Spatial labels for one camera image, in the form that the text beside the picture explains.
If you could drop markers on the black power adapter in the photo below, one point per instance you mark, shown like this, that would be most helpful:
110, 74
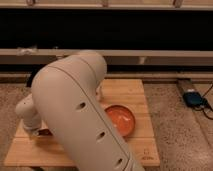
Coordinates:
192, 98

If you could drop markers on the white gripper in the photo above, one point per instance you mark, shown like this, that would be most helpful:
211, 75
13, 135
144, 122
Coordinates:
32, 128

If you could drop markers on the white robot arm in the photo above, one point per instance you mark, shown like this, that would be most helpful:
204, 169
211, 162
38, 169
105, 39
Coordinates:
63, 96

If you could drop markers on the grey metal rail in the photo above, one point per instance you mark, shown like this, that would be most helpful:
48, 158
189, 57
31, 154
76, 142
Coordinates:
114, 57

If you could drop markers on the dark red pepper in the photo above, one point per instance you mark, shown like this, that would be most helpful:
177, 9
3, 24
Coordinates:
44, 132

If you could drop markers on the orange plate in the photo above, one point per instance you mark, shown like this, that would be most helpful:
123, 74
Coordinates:
122, 119

